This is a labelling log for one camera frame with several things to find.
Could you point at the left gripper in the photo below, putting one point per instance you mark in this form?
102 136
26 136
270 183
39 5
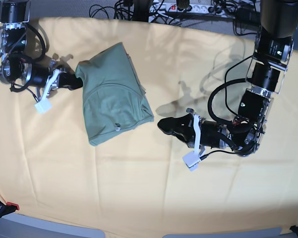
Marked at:
196 132

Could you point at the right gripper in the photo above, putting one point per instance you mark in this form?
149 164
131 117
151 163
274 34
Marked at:
40 76

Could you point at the green T-shirt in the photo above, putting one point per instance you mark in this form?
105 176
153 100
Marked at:
113 99

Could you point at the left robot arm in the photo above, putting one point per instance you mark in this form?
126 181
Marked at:
241 135

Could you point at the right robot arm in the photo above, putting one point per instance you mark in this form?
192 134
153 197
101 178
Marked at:
19 70

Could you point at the yellow table cloth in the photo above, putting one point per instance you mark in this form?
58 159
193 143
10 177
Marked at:
136 185

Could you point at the white power strip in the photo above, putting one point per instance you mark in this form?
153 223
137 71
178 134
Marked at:
172 8

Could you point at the black power adapter box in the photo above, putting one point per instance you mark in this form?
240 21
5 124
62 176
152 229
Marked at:
247 16

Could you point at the blue red clamp left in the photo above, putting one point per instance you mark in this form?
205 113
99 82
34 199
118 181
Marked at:
8 208

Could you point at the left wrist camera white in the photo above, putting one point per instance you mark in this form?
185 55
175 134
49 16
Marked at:
191 160

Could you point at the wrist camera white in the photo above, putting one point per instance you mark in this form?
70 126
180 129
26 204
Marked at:
191 160
43 106

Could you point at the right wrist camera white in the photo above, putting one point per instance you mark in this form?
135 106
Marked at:
43 106

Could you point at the black centre stand post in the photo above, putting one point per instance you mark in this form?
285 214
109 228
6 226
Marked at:
141 10

